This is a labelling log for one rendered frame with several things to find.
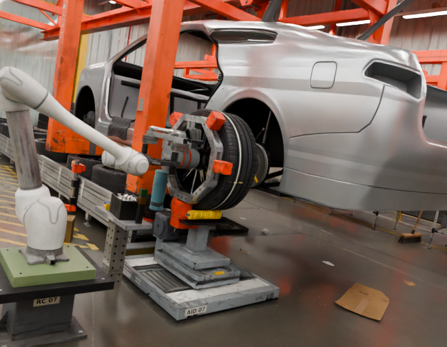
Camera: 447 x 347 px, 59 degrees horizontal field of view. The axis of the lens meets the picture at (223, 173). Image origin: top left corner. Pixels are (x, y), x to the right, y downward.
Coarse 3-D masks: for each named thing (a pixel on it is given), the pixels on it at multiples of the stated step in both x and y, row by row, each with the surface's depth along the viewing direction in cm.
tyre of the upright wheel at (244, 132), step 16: (192, 112) 261; (208, 112) 248; (224, 112) 253; (224, 128) 236; (240, 128) 243; (224, 144) 235; (240, 144) 236; (224, 160) 234; (256, 160) 244; (224, 176) 233; (240, 176) 237; (224, 192) 235; (240, 192) 244; (192, 208) 255; (208, 208) 247; (224, 208) 255
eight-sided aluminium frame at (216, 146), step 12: (180, 120) 255; (192, 120) 246; (204, 120) 237; (216, 132) 236; (168, 144) 265; (216, 144) 229; (216, 156) 233; (168, 168) 268; (168, 180) 262; (216, 180) 233; (180, 192) 258; (204, 192) 240
